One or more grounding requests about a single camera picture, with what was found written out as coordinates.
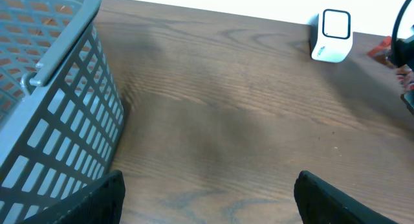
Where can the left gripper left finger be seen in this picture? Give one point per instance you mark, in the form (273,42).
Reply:
(99,202)

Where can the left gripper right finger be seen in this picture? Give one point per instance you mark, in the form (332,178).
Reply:
(320,202)

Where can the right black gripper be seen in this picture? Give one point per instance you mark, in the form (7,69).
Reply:
(402,58)

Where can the red chocolate bar wrapper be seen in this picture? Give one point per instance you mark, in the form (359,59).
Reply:
(382,54)

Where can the white barcode scanner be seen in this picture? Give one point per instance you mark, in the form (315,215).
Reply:
(331,36)

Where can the grey plastic mesh basket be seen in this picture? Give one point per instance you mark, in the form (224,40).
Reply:
(61,115)

